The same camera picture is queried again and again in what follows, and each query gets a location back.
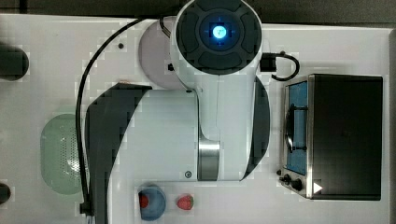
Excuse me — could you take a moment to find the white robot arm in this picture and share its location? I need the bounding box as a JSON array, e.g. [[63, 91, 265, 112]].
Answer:
[[84, 0, 270, 224]]

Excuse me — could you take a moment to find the green perforated strainer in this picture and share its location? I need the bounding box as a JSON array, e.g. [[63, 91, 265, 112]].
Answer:
[[40, 114, 81, 195]]

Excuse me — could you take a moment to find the lilac round plate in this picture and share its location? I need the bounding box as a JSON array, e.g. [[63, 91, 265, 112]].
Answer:
[[138, 17, 184, 90]]

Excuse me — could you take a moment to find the red strawberry toy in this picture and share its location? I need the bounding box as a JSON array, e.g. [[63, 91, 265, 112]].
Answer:
[[177, 194, 194, 211]]

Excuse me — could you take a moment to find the blue cup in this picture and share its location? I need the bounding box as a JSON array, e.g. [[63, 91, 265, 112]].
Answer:
[[138, 185, 166, 221]]

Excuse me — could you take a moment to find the red toy inside blue cup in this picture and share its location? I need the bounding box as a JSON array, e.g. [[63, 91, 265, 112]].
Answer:
[[139, 195, 149, 208]]

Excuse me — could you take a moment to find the black toaster oven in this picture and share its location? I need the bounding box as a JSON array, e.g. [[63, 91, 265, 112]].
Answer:
[[277, 74, 383, 201]]

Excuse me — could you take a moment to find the black utensil holder cup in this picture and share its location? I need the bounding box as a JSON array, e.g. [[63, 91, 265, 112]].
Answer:
[[0, 45, 29, 81]]

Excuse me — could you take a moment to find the dark grey cup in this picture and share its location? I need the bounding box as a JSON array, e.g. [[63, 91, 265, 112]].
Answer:
[[0, 183, 11, 204]]

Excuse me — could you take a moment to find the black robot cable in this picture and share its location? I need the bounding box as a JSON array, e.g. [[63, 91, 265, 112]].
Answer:
[[75, 17, 148, 216]]

